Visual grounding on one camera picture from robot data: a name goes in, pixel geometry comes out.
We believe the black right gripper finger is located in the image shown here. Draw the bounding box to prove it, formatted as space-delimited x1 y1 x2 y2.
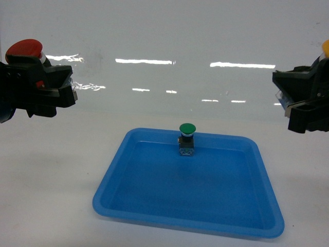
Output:
272 58 329 106
285 97 328 133

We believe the red mushroom push button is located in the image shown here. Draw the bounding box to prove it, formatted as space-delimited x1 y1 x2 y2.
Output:
5 39 49 64

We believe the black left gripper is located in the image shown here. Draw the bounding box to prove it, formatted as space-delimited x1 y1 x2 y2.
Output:
0 56 77 124

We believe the blue plastic tray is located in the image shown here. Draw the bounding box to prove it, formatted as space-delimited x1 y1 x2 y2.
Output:
93 128 285 238

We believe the green mushroom push button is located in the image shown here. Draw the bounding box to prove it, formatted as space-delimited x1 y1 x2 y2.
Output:
178 123 196 156

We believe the yellow mushroom push button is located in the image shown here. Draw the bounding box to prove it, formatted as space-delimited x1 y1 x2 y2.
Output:
276 39 329 116

